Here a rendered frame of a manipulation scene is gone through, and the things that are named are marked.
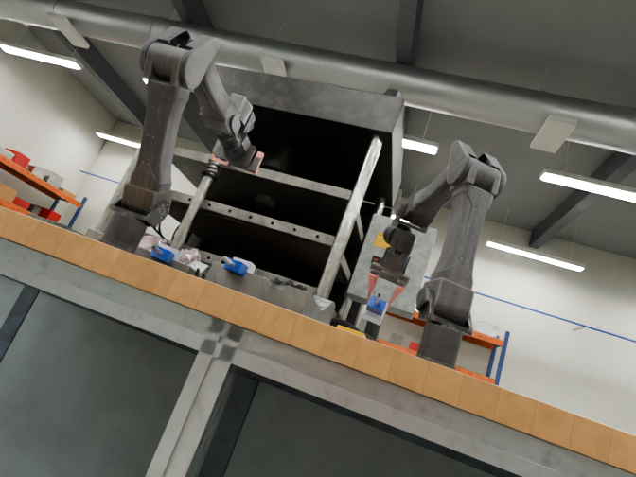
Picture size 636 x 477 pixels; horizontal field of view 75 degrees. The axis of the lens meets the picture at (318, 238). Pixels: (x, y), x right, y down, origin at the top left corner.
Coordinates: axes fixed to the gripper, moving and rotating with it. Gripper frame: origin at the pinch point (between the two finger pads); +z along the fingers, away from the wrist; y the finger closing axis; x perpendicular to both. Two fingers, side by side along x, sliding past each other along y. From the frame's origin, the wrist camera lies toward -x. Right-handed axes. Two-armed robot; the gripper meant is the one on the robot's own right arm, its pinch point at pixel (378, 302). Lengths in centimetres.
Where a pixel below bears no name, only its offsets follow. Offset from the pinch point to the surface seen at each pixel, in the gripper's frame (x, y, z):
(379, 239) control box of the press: -82, 15, -12
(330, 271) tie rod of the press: -62, 26, 7
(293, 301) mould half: 16.4, 17.1, 4.6
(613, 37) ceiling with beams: -322, -89, -249
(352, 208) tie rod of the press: -72, 29, -20
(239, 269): 18.1, 31.8, 2.5
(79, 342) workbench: 26, 61, 33
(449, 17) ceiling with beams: -325, 57, -233
